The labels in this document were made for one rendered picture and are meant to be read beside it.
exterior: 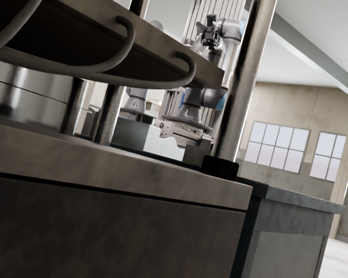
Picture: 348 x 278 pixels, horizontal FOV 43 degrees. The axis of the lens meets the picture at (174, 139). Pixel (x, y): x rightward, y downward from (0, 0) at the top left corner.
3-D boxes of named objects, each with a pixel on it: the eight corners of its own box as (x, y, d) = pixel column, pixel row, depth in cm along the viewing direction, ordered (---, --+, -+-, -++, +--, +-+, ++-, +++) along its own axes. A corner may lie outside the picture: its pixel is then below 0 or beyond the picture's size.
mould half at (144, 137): (137, 149, 235) (143, 129, 235) (182, 161, 225) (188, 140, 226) (88, 135, 188) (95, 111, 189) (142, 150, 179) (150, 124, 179)
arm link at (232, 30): (204, 108, 267) (227, 22, 270) (227, 114, 263) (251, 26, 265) (199, 105, 256) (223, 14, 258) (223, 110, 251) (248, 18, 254)
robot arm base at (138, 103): (135, 113, 308) (138, 99, 309) (149, 116, 298) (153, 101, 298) (118, 107, 297) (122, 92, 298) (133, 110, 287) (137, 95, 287)
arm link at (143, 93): (131, 94, 290) (137, 74, 291) (126, 95, 303) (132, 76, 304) (148, 99, 294) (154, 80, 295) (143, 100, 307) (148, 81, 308)
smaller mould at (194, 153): (209, 169, 187) (213, 152, 187) (240, 177, 177) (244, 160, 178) (181, 161, 171) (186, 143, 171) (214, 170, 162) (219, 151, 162)
